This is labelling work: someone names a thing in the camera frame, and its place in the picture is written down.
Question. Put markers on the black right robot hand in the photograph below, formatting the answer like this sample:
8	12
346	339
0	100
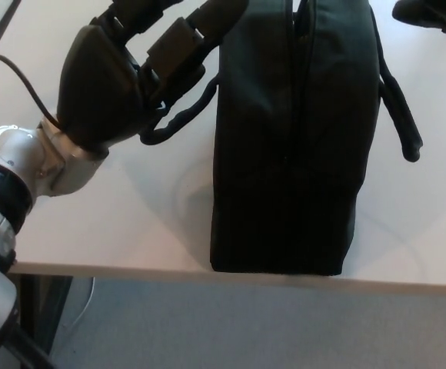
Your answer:
438	11

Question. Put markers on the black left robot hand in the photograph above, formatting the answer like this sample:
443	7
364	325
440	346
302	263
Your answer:
96	88

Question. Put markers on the black fabric lunch bag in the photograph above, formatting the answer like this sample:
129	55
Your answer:
284	153

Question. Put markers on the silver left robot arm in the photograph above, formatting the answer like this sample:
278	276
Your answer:
11	173

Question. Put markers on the dark table leg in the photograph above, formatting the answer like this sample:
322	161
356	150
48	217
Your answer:
46	307

